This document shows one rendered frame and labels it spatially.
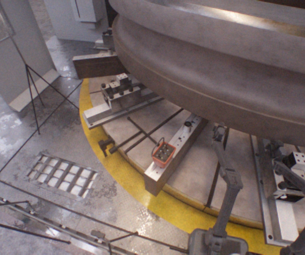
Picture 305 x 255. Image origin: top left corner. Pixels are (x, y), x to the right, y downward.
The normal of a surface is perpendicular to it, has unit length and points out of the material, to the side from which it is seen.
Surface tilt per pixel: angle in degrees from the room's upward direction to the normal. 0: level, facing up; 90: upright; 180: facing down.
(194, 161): 0
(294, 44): 90
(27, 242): 0
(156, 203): 0
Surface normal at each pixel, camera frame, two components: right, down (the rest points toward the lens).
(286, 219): 0.00, -0.66
